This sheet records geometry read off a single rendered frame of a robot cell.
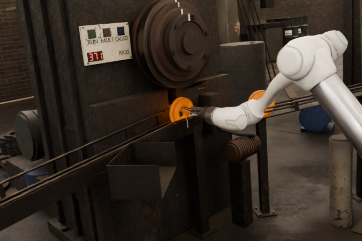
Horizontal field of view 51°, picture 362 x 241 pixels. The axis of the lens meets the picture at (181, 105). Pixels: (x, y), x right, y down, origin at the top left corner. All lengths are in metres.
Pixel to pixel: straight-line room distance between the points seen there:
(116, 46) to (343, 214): 1.54
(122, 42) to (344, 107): 1.09
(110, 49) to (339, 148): 1.31
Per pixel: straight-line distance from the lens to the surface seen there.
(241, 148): 2.17
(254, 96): 2.27
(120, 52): 1.91
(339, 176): 2.30
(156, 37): 1.85
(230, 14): 6.24
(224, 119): 1.78
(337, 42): 1.46
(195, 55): 1.95
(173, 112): 1.99
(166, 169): 1.66
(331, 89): 1.32
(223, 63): 4.75
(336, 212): 2.40
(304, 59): 1.28
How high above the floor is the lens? 1.22
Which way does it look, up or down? 12 degrees down
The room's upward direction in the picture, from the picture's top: 5 degrees counter-clockwise
